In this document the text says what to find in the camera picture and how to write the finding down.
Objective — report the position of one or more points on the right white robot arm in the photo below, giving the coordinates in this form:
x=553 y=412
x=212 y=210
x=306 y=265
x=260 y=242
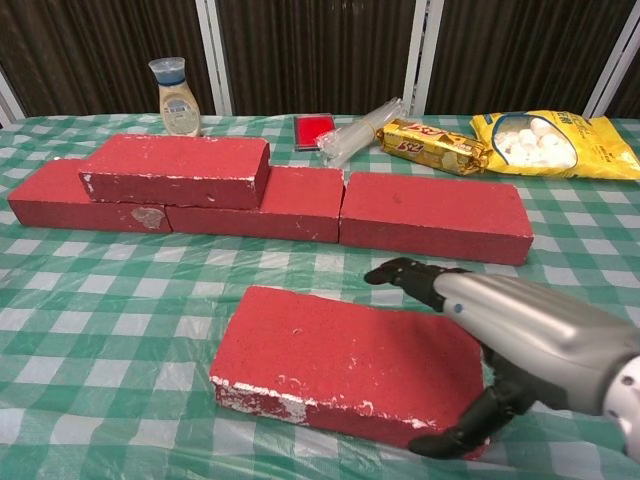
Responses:
x=627 y=395

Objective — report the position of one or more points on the flat red ink pad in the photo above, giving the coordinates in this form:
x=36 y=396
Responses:
x=310 y=131

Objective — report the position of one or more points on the yellow marshmallow bag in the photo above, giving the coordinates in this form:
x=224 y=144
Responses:
x=600 y=150

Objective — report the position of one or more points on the gold wrapped snack pack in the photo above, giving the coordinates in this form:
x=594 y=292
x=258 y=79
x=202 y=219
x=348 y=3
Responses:
x=425 y=145

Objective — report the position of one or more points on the white metal partition post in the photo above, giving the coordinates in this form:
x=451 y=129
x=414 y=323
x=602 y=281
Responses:
x=212 y=50
x=422 y=50
x=615 y=70
x=10 y=102

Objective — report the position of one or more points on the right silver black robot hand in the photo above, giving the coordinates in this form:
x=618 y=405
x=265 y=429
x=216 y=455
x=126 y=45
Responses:
x=540 y=330

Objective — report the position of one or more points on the green white checkered tablecloth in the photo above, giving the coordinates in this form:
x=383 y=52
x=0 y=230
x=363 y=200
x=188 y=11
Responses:
x=100 y=325

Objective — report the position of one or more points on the red brick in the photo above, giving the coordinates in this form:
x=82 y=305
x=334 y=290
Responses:
x=50 y=195
x=300 y=200
x=430 y=210
x=340 y=360
x=175 y=160

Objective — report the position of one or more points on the creamy sauce bottle clear cap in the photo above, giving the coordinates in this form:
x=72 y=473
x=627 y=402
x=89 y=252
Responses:
x=180 y=110

